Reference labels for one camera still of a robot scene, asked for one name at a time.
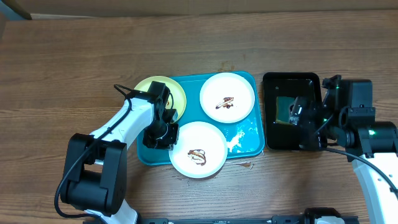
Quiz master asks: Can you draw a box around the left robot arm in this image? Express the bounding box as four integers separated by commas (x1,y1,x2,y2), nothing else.
54,88,178,223

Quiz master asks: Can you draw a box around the white plate with sauce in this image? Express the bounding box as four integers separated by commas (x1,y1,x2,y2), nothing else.
200,72,255,123

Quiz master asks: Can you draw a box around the yellow green sponge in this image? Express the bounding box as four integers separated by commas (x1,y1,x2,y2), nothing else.
275,96,295,125

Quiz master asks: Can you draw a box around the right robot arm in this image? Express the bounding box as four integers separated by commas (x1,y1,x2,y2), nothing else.
289,93,397,223

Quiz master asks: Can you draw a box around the black water tray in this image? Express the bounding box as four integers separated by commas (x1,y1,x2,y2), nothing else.
262,72,322,151

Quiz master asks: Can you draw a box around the white front plate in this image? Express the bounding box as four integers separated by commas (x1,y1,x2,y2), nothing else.
169,121,228,179

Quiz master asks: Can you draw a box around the yellow plate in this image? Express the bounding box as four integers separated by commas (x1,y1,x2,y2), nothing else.
134,76,187,121

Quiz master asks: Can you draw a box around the teal plastic tray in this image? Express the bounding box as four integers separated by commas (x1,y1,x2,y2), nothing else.
136,70,266,166

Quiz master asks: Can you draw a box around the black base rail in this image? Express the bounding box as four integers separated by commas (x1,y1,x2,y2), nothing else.
136,207,360,224

